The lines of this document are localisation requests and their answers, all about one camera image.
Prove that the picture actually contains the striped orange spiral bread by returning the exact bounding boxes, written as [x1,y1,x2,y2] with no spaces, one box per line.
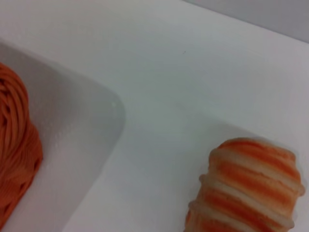
[185,137,306,232]

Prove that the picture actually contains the orange woven plastic basket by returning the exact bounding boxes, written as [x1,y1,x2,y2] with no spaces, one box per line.
[0,62,44,219]

